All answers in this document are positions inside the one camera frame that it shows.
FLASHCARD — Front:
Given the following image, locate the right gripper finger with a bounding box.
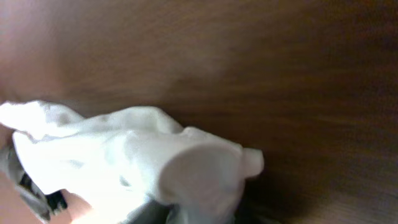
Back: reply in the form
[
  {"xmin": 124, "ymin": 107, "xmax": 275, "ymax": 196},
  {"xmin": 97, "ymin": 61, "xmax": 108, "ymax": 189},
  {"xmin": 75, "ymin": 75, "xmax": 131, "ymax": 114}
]
[{"xmin": 126, "ymin": 200, "xmax": 174, "ymax": 224}]

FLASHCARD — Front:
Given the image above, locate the white printed t-shirt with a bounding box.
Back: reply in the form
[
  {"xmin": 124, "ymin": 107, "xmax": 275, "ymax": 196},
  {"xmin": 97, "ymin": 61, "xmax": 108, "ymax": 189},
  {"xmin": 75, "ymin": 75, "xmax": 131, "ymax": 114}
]
[{"xmin": 1, "ymin": 101, "xmax": 264, "ymax": 223}]

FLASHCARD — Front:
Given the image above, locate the folded black garment left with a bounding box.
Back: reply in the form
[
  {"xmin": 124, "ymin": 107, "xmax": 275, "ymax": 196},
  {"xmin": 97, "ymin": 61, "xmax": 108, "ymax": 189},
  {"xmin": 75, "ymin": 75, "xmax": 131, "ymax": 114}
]
[{"xmin": 20, "ymin": 174, "xmax": 68, "ymax": 212}]

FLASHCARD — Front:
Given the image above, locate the folded grey garment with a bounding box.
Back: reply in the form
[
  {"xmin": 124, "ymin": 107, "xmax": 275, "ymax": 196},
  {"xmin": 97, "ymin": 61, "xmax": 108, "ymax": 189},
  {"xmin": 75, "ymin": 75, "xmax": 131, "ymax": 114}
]
[{"xmin": 1, "ymin": 145, "xmax": 52, "ymax": 223}]

